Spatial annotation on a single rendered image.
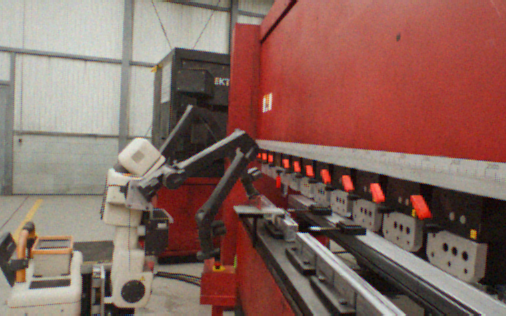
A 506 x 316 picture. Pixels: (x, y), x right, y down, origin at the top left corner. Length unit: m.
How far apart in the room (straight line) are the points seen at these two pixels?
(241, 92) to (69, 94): 6.17
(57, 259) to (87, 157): 7.21
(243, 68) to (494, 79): 2.54
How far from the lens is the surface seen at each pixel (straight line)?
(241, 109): 3.17
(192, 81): 3.32
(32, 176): 9.07
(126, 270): 1.85
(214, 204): 1.78
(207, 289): 1.88
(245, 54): 3.22
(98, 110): 8.96
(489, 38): 0.86
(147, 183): 1.63
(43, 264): 1.83
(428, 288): 1.47
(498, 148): 0.80
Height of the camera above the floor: 1.42
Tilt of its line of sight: 3 degrees down
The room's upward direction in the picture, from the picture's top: 3 degrees clockwise
